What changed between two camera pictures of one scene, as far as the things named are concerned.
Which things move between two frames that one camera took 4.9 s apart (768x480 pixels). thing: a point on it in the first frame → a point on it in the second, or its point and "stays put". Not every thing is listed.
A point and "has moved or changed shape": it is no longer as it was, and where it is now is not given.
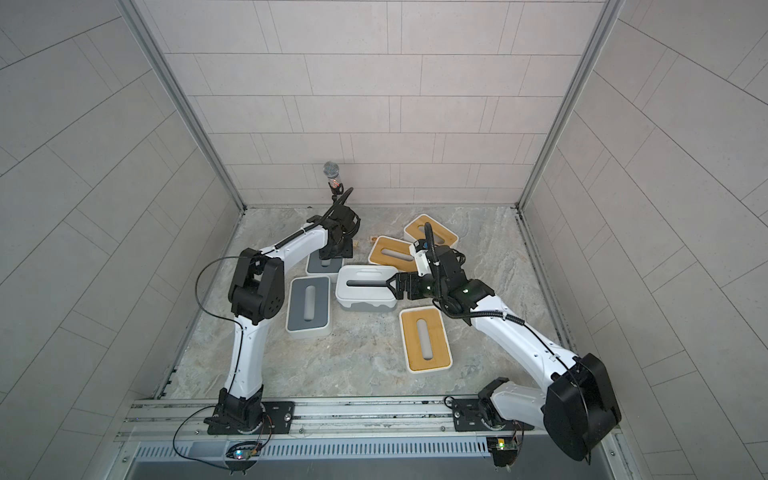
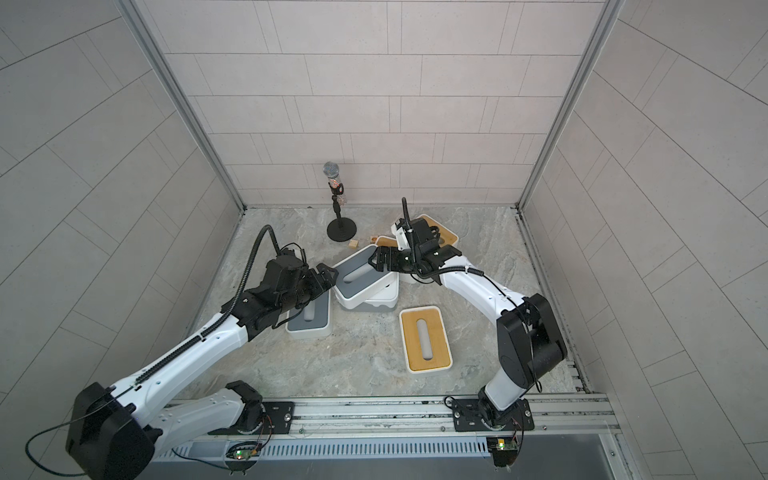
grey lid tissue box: [329, 267] has moved or changed shape
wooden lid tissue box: [442, 236] stays put
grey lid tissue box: [309, 307] stays put
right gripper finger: [410, 282] → [380, 259]
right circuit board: [503, 450] stays put
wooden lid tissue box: [425, 339] stays put
